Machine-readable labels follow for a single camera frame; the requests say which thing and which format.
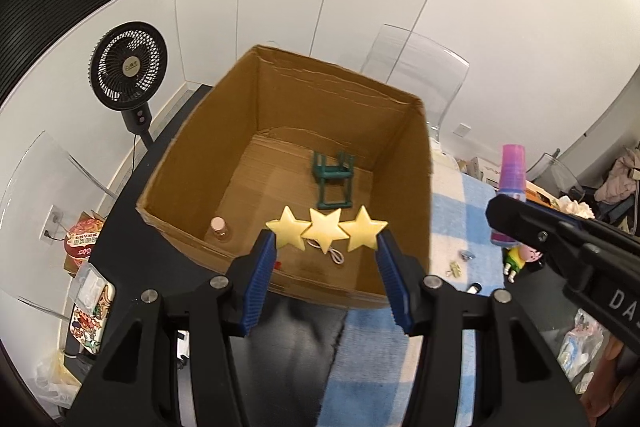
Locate small pink-capped bottle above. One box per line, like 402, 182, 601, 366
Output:
209, 217, 234, 244

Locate clear plastic bags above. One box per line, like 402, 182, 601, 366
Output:
554, 308, 612, 394

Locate clear plastic packet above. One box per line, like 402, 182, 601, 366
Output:
71, 263, 109, 309

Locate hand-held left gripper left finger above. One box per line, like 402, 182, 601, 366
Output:
62, 229, 279, 427

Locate clear plastic chair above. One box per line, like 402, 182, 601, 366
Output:
360, 24, 471, 142
0, 130, 122, 324

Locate pile of clothes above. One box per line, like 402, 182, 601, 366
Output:
594, 147, 640, 235

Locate white plastic bag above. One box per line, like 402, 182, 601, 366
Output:
31, 349, 84, 409

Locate white small box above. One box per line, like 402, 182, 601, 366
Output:
469, 156, 502, 184

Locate green toy stool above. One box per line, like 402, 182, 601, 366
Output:
312, 150, 357, 211

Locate black standing fan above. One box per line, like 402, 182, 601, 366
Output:
89, 22, 169, 148

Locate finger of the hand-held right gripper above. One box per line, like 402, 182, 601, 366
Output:
486, 194, 640, 280

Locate dark cloth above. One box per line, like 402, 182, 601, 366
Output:
229, 293, 349, 427

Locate red round snack tub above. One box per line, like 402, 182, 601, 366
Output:
63, 217, 104, 261

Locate cartoon boy figure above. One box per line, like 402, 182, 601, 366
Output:
502, 244, 544, 283

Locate white tissue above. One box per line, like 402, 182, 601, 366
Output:
556, 195, 594, 221

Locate brown cardboard box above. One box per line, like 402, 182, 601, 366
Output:
136, 45, 435, 311

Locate pink and purple bottle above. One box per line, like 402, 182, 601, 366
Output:
490, 144, 527, 249

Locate blue white checked cloth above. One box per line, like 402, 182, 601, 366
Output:
318, 141, 507, 427

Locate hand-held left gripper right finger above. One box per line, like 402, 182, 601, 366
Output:
375, 229, 592, 427

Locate orange flat box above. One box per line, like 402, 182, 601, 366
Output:
524, 183, 562, 208

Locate yellow three-star ornament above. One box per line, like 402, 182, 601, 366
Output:
265, 205, 389, 268

